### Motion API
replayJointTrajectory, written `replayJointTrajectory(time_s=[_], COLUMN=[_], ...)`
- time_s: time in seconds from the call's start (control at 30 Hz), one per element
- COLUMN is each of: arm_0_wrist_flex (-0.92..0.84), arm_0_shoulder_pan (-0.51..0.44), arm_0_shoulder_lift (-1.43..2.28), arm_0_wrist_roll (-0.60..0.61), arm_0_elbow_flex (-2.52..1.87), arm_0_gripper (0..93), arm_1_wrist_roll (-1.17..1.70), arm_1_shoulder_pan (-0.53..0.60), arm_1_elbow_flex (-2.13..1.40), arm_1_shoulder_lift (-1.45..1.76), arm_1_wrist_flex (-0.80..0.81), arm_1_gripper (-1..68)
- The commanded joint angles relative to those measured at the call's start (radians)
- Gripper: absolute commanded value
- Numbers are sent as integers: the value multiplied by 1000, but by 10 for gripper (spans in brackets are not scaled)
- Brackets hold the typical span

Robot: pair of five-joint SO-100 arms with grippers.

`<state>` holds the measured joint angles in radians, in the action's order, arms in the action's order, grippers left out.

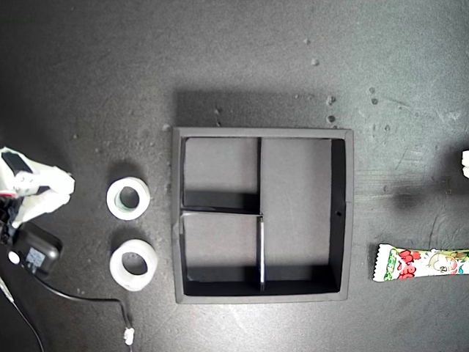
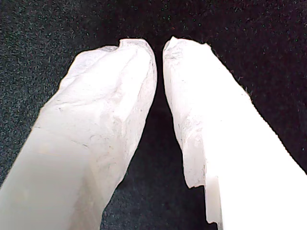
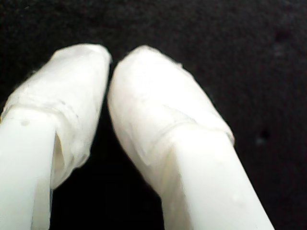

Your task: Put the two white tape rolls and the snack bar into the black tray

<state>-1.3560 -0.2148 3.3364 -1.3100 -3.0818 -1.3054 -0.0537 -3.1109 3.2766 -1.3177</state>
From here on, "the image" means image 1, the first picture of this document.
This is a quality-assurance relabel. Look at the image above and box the black camera cable white plug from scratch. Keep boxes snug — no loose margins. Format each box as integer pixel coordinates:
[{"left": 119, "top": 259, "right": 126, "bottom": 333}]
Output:
[{"left": 34, "top": 276, "right": 136, "bottom": 346}]

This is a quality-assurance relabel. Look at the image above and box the snack bar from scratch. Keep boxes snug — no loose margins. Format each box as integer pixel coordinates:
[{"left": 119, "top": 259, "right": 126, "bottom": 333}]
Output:
[{"left": 372, "top": 243, "right": 469, "bottom": 283}]

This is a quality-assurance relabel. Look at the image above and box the thin black cable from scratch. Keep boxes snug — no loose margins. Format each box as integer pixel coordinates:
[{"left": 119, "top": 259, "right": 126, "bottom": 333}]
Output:
[{"left": 10, "top": 296, "right": 45, "bottom": 352}]

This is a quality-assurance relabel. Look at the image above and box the black tray with wells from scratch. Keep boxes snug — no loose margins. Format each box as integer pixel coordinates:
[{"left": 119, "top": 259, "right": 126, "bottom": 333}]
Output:
[{"left": 171, "top": 126, "right": 355, "bottom": 304}]

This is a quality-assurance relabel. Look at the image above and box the white tape roll green core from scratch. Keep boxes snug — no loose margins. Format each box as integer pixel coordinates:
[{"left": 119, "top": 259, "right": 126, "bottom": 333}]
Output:
[{"left": 106, "top": 175, "right": 152, "bottom": 221}]

